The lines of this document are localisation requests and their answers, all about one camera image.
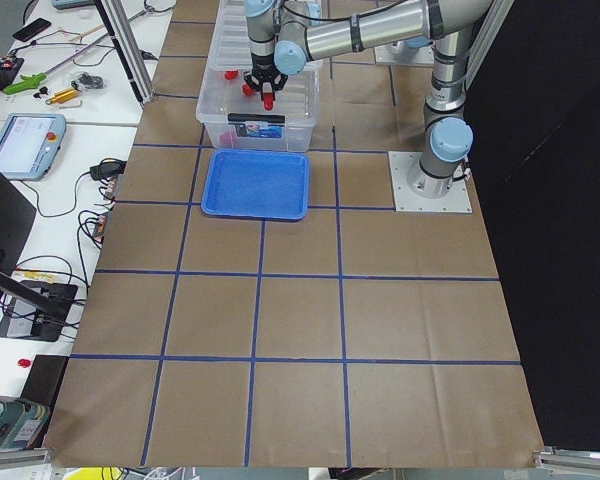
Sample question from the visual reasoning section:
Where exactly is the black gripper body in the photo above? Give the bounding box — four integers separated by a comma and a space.
243, 59, 284, 95

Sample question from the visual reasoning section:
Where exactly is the clear plastic box lid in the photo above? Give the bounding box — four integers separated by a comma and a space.
208, 0, 325, 73

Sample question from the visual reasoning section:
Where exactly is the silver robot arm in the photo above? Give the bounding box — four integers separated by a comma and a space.
243, 1, 491, 198

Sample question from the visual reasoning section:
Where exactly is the red block in box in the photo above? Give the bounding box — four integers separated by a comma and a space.
224, 70, 239, 80

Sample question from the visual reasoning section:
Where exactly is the clear plastic storage box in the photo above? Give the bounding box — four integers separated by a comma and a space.
196, 69, 319, 152

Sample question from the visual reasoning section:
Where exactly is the blue plastic tray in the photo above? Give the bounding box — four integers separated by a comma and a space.
201, 149, 310, 221

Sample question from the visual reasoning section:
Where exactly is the black power adapter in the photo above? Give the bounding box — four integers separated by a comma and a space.
89, 159, 127, 181

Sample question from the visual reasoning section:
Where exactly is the gold cylinder tool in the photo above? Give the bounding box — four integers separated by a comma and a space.
45, 87, 80, 105

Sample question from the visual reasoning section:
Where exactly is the black smartphone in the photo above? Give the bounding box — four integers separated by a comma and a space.
12, 18, 51, 42

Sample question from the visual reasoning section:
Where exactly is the teach pendant tablet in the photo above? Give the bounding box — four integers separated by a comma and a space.
0, 113, 67, 181

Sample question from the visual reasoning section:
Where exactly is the black monitor stand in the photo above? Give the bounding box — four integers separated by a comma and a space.
0, 272, 78, 342

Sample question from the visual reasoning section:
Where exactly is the black box latch handle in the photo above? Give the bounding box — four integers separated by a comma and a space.
227, 113, 286, 125

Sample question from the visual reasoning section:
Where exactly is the aluminium frame rail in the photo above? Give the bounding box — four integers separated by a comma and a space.
94, 0, 155, 105

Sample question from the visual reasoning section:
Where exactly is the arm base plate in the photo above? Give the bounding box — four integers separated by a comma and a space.
388, 151, 473, 215

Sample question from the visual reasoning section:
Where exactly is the green handled tool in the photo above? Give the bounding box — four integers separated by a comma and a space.
2, 73, 47, 95

